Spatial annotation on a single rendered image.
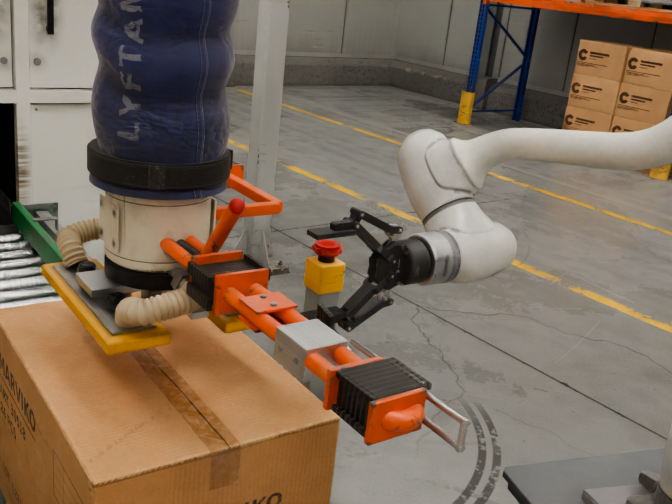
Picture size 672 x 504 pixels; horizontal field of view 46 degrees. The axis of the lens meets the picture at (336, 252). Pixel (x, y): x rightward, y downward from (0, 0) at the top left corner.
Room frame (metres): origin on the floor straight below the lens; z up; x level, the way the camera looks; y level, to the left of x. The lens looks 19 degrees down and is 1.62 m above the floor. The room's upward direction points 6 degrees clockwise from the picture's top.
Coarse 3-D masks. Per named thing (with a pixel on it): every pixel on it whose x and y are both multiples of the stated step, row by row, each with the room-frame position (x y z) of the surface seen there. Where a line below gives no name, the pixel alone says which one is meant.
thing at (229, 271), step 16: (192, 256) 1.04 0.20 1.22; (208, 256) 1.06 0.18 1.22; (224, 256) 1.07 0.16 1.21; (240, 256) 1.09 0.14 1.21; (192, 272) 1.02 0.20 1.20; (208, 272) 1.02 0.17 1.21; (224, 272) 1.03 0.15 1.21; (240, 272) 1.00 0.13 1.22; (256, 272) 1.02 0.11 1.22; (192, 288) 1.02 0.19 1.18; (208, 288) 0.98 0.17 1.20; (224, 288) 0.99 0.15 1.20; (240, 288) 1.00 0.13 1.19; (208, 304) 0.98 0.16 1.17; (224, 304) 0.99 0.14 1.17
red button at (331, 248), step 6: (318, 240) 1.70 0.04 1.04; (324, 240) 1.71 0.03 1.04; (330, 240) 1.71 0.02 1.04; (312, 246) 1.68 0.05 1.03; (318, 246) 1.67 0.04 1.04; (324, 246) 1.67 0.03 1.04; (330, 246) 1.67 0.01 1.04; (336, 246) 1.67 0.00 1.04; (342, 246) 1.70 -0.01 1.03; (318, 252) 1.66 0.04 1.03; (324, 252) 1.65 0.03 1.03; (330, 252) 1.65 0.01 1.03; (336, 252) 1.66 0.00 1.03; (318, 258) 1.68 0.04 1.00; (324, 258) 1.67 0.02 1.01; (330, 258) 1.67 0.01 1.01
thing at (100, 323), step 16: (48, 272) 1.25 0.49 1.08; (64, 272) 1.25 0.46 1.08; (64, 288) 1.19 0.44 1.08; (80, 288) 1.19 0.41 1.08; (80, 304) 1.14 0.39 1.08; (96, 304) 1.13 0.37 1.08; (112, 304) 1.11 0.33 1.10; (80, 320) 1.11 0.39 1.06; (96, 320) 1.09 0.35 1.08; (112, 320) 1.08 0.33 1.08; (96, 336) 1.05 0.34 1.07; (112, 336) 1.04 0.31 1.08; (128, 336) 1.05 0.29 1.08; (144, 336) 1.05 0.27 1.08; (160, 336) 1.06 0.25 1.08; (112, 352) 1.02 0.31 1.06
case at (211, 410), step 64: (0, 320) 1.31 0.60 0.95; (64, 320) 1.34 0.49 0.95; (192, 320) 1.40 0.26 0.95; (0, 384) 1.31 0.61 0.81; (64, 384) 1.11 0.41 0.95; (128, 384) 1.13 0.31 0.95; (192, 384) 1.16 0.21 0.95; (256, 384) 1.18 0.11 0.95; (0, 448) 1.33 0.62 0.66; (64, 448) 0.97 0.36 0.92; (128, 448) 0.96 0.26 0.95; (192, 448) 0.97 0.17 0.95; (256, 448) 1.01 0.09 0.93; (320, 448) 1.08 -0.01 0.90
